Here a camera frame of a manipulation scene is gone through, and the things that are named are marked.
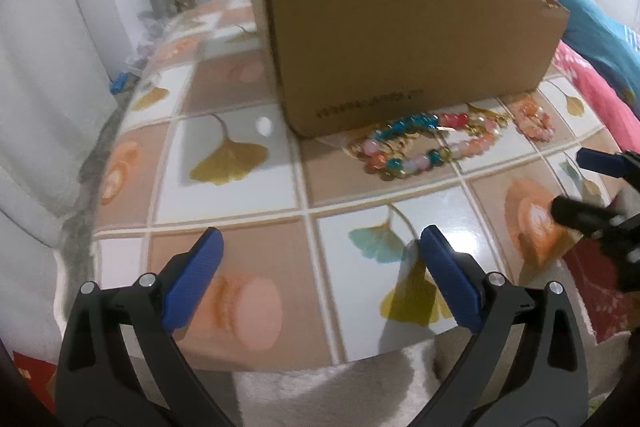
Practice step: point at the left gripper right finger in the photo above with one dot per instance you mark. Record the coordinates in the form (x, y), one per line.
(547, 384)

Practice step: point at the brown cardboard box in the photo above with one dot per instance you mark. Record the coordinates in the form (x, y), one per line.
(337, 65)

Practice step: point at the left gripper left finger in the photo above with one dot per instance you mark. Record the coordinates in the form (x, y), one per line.
(96, 384)

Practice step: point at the white curtain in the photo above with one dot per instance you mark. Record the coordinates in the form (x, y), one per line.
(57, 60)

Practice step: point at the blue plush pillow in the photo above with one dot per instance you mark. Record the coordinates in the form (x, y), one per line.
(611, 47)

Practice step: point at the red paper bag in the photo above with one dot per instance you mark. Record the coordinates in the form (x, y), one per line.
(40, 378)

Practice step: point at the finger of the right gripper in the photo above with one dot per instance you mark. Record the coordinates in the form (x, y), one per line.
(588, 219)
(610, 164)

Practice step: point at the patterned tablecloth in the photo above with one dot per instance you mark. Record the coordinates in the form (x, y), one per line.
(320, 261)

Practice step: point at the pink floral blanket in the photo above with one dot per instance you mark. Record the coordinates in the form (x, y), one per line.
(615, 114)

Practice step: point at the white fluffy blanket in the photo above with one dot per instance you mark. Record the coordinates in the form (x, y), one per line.
(388, 390)

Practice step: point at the small blue floor object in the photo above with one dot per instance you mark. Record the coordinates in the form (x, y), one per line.
(120, 83)

